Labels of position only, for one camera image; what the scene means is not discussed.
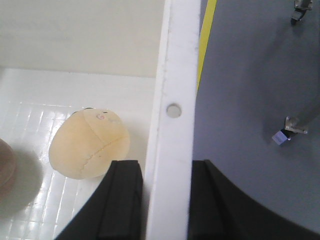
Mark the yellow plush fruit toy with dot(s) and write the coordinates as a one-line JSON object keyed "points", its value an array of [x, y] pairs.
{"points": [[87, 142]]}

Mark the caster wheel with bracket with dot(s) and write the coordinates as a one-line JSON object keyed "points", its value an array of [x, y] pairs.
{"points": [[290, 128]]}

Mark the pink plush toy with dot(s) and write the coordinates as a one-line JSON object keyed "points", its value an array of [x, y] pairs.
{"points": [[8, 165]]}

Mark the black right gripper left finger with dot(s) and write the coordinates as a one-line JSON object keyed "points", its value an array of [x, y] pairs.
{"points": [[113, 211]]}

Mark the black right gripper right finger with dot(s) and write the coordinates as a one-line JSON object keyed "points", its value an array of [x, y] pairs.
{"points": [[219, 210]]}

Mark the yellow floor tape line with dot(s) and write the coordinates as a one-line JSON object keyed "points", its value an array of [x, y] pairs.
{"points": [[204, 37]]}

